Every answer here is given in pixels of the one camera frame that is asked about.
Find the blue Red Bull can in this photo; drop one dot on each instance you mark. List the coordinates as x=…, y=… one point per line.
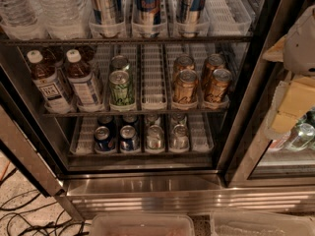
x=147, y=16

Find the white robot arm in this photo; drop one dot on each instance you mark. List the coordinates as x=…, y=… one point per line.
x=299, y=45

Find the front left silver can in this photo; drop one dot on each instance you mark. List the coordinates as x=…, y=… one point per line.
x=155, y=139

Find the stainless steel display fridge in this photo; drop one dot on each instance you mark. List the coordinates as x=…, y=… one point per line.
x=227, y=165

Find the front right silver can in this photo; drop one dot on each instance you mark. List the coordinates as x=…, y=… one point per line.
x=179, y=140

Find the front left gold can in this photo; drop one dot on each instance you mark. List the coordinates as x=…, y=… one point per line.
x=185, y=88

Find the front green soda can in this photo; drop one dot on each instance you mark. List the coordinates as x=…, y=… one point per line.
x=122, y=96

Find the green soda can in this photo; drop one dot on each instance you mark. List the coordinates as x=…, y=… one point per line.
x=120, y=62
x=122, y=96

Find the front blue Pepsi can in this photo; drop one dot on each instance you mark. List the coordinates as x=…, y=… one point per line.
x=129, y=141

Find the rear left gold can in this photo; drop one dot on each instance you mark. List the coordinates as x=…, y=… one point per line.
x=183, y=62

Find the rear green soda can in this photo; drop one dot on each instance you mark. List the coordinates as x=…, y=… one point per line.
x=120, y=62

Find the front dark blue can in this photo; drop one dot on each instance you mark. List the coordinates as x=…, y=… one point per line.
x=104, y=141

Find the front right gold can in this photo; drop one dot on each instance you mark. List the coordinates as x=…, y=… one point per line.
x=217, y=88

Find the right blue silver energy can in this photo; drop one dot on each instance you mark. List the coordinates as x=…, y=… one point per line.
x=188, y=14

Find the left silver energy drink can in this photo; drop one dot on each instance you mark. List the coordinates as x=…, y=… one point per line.
x=108, y=15

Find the red white can behind glass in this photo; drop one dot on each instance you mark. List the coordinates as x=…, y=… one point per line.
x=278, y=144

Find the green can behind glass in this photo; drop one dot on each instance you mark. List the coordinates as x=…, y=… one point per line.
x=301, y=135

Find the right brown tea bottle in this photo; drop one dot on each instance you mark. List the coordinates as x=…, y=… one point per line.
x=84, y=82

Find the brown tea bottle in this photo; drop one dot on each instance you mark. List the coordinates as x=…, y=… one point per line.
x=51, y=83
x=84, y=82

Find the left brown tea bottle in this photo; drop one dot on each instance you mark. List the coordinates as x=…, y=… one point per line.
x=51, y=83

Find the left clear plastic bin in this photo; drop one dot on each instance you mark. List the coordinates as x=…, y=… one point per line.
x=141, y=224

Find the clear plastic bin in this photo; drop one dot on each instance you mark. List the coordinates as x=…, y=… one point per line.
x=141, y=224
x=249, y=223

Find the right clear plastic bin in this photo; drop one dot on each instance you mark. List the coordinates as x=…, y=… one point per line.
x=249, y=223

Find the right clear water bottle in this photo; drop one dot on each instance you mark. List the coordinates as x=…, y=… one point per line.
x=64, y=18

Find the clear water bottle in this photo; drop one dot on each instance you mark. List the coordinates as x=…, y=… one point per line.
x=20, y=20
x=64, y=18

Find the left clear water bottle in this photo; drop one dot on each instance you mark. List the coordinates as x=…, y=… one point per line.
x=20, y=20

